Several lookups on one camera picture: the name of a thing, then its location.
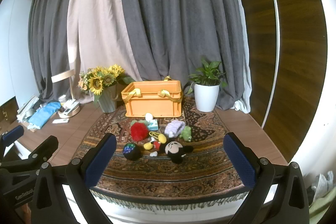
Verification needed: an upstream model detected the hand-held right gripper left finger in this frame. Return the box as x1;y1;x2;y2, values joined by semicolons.
31;133;117;224

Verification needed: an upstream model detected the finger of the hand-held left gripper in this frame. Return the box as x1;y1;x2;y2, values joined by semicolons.
0;125;25;159
0;135;59;170

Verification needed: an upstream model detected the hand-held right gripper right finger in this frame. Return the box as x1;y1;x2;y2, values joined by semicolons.
223;132;310;224

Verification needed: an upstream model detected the black ball with coloured dots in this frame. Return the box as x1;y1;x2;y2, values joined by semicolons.
123;143;142;161

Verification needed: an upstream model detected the red fluffy plush toy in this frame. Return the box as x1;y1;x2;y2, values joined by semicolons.
130;120;150;140

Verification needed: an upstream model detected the green frog plush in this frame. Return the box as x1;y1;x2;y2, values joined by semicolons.
180;126;192;141

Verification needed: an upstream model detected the black mouse plush doll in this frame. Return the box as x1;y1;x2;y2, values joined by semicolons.
143;134;194;164

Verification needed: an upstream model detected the lavender plush toy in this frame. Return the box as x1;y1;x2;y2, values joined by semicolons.
164;120;184;138

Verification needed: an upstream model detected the orange plastic crate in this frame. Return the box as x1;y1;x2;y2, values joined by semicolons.
121;76;183;118

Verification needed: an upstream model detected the blue cloth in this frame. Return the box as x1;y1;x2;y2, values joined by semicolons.
28;102;61;128

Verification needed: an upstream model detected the patterned fringed rug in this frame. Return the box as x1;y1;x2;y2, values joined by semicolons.
72;97;252;210

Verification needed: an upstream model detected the grey-green ribbed vase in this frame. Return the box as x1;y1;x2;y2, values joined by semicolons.
98;84;118;113

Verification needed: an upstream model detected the white plant pot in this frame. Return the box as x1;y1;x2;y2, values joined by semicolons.
194;82;220;112

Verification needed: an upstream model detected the sunflower bouquet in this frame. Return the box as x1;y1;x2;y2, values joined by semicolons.
78;64;134;102

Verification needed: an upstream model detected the white sheer curtain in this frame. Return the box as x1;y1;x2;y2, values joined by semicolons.
234;0;252;113

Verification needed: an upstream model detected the grey white cloth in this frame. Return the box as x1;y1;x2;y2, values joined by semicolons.
312;171;334;199

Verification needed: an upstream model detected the green leafy plant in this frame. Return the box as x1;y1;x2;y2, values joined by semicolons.
188;57;227;94

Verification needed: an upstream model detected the pale green cloth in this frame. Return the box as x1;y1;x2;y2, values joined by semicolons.
308;194;336;222

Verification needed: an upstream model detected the grey curtain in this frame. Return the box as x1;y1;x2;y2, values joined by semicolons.
28;0;79;102
119;0;248;110

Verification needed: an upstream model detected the beige curtain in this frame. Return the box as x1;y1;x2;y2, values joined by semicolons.
67;0;142;105

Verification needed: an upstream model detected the white thin pole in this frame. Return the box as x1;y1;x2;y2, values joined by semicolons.
258;0;280;128

